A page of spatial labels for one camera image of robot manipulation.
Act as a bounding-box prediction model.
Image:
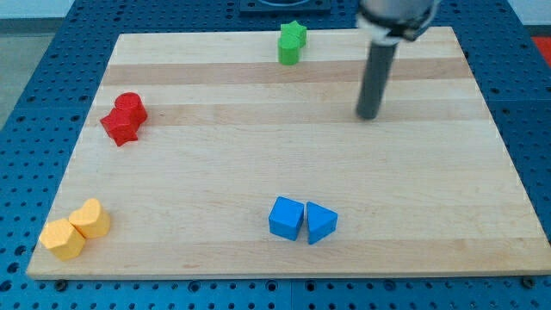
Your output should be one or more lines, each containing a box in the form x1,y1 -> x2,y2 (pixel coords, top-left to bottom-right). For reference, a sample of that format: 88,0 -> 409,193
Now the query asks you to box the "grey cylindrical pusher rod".
356,41 -> 397,120

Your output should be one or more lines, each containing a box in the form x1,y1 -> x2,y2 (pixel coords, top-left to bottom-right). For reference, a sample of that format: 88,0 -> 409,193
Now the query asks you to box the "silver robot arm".
356,0 -> 439,120

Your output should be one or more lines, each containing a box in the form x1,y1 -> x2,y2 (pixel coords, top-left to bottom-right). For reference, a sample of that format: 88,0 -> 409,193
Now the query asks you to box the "wooden board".
27,27 -> 550,280

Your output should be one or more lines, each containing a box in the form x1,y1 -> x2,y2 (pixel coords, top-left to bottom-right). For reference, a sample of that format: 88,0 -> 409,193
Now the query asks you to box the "yellow hexagon block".
39,219 -> 86,261

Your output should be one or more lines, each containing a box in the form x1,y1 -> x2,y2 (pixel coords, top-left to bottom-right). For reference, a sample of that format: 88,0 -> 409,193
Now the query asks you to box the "green star block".
280,21 -> 307,48

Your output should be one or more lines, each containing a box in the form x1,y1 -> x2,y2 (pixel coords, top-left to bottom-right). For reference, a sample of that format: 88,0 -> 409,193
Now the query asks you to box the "green cylinder block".
277,34 -> 300,65

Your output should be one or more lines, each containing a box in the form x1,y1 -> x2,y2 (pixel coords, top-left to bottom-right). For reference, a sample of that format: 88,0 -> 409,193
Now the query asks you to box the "blue triangle block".
306,201 -> 338,245

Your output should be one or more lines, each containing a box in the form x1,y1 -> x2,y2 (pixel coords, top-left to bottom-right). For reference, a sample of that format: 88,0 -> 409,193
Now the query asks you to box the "blue cube block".
269,196 -> 305,241

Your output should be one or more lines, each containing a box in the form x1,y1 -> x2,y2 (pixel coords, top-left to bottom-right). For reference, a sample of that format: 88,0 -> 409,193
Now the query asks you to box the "red cylinder block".
115,92 -> 147,127

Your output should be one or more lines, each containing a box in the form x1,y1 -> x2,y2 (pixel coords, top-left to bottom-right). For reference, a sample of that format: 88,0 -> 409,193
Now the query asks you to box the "red star block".
100,108 -> 138,146

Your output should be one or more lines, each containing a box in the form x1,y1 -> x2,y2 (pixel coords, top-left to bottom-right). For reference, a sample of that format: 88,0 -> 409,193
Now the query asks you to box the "yellow heart block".
69,198 -> 111,239

